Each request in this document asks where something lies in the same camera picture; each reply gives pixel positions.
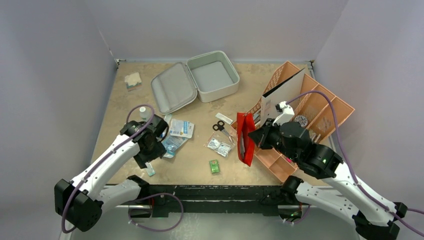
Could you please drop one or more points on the red fabric pouch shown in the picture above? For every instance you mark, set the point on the red fabric pouch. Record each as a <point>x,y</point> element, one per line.
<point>245,146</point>

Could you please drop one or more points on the blue clear wipes packet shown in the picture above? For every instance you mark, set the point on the blue clear wipes packet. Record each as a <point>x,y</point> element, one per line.
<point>172,144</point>

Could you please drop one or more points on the small green box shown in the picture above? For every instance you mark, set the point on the small green box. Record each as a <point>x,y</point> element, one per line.
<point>214,166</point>

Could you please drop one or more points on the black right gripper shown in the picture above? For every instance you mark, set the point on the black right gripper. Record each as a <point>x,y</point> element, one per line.
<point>262,135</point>

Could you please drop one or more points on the white blue mask packet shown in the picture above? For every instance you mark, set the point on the white blue mask packet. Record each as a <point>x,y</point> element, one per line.
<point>181,128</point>

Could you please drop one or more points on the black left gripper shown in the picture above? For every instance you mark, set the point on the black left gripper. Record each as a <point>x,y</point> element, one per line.
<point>158,151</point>

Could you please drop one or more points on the teal dotted gauze packet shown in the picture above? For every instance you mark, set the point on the teal dotted gauze packet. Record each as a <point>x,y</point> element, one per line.
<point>168,118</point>

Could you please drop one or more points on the clear bag of sachets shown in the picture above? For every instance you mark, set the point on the clear bag of sachets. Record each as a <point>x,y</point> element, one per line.
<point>220,143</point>

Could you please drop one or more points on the small teal plaster strip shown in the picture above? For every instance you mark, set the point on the small teal plaster strip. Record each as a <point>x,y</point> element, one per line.
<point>149,169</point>

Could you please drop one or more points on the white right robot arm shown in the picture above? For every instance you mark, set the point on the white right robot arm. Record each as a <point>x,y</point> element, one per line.
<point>373,216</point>

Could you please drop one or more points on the clear white cap bottle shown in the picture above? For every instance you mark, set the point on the clear white cap bottle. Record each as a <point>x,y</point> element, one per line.
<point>144,113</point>

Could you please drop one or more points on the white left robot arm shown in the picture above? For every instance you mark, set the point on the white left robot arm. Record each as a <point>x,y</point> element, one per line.
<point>94,179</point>

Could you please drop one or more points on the white plaster packet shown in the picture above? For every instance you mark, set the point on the white plaster packet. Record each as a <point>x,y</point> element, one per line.
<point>224,118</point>

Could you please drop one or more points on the grey open medicine case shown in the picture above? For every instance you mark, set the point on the grey open medicine case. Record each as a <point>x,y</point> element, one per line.
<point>207,77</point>

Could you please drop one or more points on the white sponge pad stack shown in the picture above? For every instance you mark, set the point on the white sponge pad stack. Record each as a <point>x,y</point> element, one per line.
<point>132,81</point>

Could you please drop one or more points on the black handled scissors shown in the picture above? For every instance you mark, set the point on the black handled scissors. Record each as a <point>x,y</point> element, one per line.
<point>220,126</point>

